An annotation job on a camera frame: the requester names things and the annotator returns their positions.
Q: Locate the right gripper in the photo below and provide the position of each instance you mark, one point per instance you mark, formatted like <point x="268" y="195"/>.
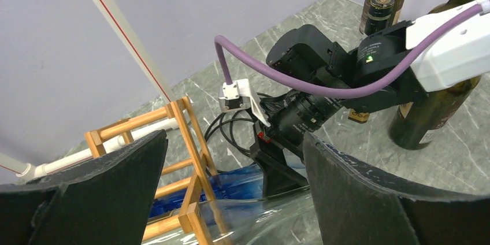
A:
<point x="279" y="176"/>

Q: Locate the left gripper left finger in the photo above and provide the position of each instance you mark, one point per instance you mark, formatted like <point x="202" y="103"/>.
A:
<point x="106" y="200"/>

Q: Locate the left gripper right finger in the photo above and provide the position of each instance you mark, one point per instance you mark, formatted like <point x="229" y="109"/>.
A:
<point x="358" y="203"/>

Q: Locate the wooden wine rack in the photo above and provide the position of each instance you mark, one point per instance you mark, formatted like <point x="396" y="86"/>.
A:
<point x="189" y="218"/>

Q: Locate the dark wine bottle front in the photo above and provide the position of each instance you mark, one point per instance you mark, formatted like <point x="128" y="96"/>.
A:
<point x="416" y="123"/>

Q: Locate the clear liquor bottle black cap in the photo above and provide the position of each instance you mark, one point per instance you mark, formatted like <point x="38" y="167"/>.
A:
<point x="378" y="18"/>

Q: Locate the tall blue square bottle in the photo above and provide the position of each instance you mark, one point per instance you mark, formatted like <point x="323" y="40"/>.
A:
<point x="242" y="191"/>

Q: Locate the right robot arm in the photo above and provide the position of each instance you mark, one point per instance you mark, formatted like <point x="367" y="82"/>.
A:
<point x="426" y="67"/>

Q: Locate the clear glass bottle in rack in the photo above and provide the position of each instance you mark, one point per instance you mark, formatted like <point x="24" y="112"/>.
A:
<point x="287" y="218"/>

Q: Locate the white PVC pipe frame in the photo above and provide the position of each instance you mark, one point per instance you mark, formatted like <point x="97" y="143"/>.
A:
<point x="64" y="71"/>

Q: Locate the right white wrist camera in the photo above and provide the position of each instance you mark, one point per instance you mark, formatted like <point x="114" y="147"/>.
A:
<point x="239" y="95"/>

